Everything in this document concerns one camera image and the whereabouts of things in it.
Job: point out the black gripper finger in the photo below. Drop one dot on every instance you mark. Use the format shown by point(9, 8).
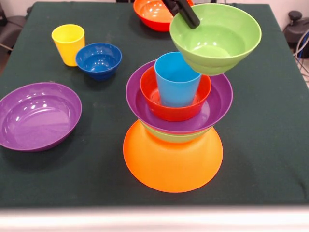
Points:
point(171, 7)
point(190, 18)

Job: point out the large red plastic bowl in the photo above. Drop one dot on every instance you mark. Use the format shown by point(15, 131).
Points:
point(152, 14)

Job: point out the small green plastic bowl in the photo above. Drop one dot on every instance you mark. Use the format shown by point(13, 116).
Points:
point(217, 43)

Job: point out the light blue plastic cup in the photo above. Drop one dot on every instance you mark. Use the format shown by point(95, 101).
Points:
point(176, 89)

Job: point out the purple plastic bowl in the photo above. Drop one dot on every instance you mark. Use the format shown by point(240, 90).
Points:
point(219, 96)
point(38, 116)

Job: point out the blue plastic bowl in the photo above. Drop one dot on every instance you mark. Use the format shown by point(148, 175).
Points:
point(99, 62)

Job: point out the small red plastic bowl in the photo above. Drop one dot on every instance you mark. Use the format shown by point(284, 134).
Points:
point(173, 112)

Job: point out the large green plastic bowl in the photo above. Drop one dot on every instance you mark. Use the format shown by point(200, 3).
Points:
point(173, 138)

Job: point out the large orange plastic bowl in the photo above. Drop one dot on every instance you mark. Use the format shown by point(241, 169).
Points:
point(171, 166)

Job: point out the dark grey stand base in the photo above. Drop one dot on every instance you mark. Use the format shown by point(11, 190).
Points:
point(14, 26)
point(295, 26)

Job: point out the yellow plastic cup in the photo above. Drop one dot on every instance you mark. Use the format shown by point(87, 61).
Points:
point(68, 46)

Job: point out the dark green tablecloth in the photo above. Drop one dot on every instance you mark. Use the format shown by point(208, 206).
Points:
point(253, 120)

